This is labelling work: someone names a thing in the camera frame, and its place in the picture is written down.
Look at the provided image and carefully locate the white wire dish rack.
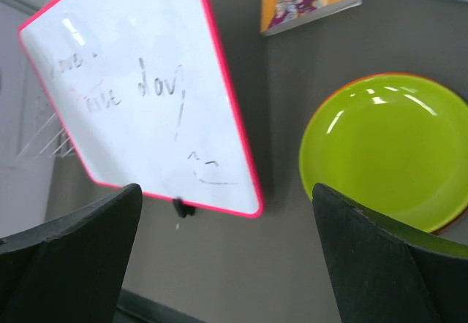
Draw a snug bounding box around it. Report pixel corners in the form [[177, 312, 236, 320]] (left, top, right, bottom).
[[17, 91, 76, 159]]

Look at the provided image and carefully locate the pink framed whiteboard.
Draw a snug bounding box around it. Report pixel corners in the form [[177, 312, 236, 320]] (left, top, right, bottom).
[[18, 0, 264, 218]]

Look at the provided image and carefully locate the lime green plate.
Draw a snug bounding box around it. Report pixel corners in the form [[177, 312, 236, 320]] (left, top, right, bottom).
[[298, 74, 468, 233]]

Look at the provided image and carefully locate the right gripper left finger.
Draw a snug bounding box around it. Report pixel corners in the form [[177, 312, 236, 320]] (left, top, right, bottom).
[[1, 184, 142, 322]]

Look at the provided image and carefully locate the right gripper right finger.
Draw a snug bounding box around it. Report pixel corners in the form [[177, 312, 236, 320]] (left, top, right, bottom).
[[312, 183, 467, 322]]

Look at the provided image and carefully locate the right black whiteboard foot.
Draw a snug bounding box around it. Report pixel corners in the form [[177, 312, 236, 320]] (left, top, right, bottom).
[[172, 198, 196, 219]]

